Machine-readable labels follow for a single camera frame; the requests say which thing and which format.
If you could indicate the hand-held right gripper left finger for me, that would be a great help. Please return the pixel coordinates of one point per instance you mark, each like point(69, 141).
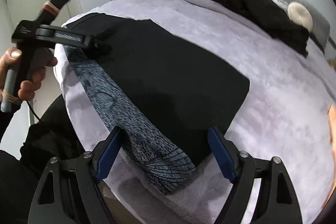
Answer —
point(109, 158)

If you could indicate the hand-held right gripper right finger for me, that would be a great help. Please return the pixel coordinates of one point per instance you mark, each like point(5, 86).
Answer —
point(221, 155)

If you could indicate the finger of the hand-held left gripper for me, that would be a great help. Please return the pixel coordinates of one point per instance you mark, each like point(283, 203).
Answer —
point(89, 41)

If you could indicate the black pants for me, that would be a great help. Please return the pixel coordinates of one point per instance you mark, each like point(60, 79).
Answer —
point(170, 77)

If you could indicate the person's left hand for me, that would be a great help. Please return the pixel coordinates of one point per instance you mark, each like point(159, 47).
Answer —
point(34, 82)

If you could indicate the bed with lilac blanket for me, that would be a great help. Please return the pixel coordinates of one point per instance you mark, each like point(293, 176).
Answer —
point(262, 108)

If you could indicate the person's black clothing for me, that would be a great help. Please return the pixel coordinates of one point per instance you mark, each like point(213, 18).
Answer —
point(39, 155)

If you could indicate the peach cloth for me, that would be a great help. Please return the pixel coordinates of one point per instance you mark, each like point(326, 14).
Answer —
point(332, 121)

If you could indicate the black coat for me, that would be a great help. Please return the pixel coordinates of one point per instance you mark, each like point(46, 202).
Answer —
point(262, 16)

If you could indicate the round cream cushion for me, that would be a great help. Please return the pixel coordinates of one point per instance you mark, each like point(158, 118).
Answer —
point(299, 16)

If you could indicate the grey quilted pillow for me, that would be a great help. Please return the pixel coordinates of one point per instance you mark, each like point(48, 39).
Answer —
point(321, 29)

